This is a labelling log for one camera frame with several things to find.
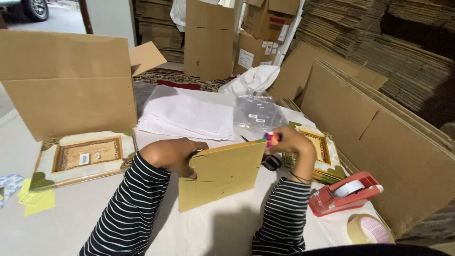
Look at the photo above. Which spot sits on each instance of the person's left hand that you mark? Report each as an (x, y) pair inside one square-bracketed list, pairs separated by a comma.
[(167, 153)]

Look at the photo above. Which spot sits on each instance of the person's right hand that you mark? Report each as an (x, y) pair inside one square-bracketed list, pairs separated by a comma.
[(300, 147)]

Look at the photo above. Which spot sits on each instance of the person's right fingers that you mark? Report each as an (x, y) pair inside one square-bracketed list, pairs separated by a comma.
[(280, 145)]

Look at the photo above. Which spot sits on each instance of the small pink and blue tool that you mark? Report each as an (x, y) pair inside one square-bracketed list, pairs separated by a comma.
[(271, 139)]

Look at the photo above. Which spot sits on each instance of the picture frame with yellow backing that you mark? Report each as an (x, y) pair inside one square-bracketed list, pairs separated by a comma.
[(222, 177)]

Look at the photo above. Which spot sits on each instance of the black wrist band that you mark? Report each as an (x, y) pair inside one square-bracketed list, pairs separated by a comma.
[(301, 179)]

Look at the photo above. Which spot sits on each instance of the clear plastic bags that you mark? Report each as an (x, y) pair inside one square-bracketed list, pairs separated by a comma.
[(257, 112)]

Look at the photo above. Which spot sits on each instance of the stack of ornate picture frames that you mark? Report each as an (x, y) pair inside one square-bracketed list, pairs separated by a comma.
[(327, 156)]

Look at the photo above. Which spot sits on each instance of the white plastic bag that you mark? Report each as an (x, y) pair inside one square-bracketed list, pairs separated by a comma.
[(250, 80)]

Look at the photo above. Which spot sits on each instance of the red tape dispenser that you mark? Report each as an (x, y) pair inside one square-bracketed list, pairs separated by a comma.
[(337, 201)]

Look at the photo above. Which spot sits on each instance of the folded flat cardboard sheet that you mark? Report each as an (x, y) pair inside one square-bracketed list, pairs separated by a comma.
[(320, 71)]

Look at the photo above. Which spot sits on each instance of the cardboard box with white labels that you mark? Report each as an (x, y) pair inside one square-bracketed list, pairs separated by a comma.
[(253, 53)]

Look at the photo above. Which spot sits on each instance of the stack of white paper sheets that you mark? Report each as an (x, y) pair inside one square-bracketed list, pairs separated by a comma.
[(188, 113)]

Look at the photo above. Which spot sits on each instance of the leaning flat cardboard sheets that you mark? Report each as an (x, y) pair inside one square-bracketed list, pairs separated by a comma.
[(384, 149)]

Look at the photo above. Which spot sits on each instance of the roll of clear packing tape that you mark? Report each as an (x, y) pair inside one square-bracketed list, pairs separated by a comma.
[(369, 229)]

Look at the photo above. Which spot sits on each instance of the upright flat cardboard carton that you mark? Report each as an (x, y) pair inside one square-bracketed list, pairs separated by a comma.
[(209, 42)]

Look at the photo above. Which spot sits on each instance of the cardboard box with red label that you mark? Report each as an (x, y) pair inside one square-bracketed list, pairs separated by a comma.
[(265, 19)]

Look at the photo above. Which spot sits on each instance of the patterned red rug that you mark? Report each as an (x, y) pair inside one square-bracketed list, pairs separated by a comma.
[(170, 79)]

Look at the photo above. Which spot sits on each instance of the big stacks of flat cartons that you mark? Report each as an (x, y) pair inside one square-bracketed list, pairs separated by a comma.
[(405, 46)]

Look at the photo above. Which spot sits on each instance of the hanging white plastic sheet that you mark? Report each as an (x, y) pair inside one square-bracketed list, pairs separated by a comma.
[(177, 14)]

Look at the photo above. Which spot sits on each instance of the small stack of flat cartons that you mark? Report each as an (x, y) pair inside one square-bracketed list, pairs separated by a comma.
[(160, 28)]

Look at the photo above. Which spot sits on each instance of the large open cardboard box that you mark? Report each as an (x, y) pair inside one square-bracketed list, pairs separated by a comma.
[(71, 89)]

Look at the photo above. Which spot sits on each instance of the dark brown pole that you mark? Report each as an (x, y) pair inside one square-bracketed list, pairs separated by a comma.
[(85, 16)]

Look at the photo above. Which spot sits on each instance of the yellow paper pieces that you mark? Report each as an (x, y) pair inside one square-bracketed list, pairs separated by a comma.
[(37, 202)]

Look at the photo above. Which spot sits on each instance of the blue and white patterned wrap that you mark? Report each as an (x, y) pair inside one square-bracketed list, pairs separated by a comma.
[(10, 186)]

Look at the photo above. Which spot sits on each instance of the car wheel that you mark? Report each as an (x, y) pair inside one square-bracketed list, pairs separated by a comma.
[(35, 7)]

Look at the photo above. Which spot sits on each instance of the white and gold picture frame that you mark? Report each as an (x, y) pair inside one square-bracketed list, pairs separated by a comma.
[(89, 153)]

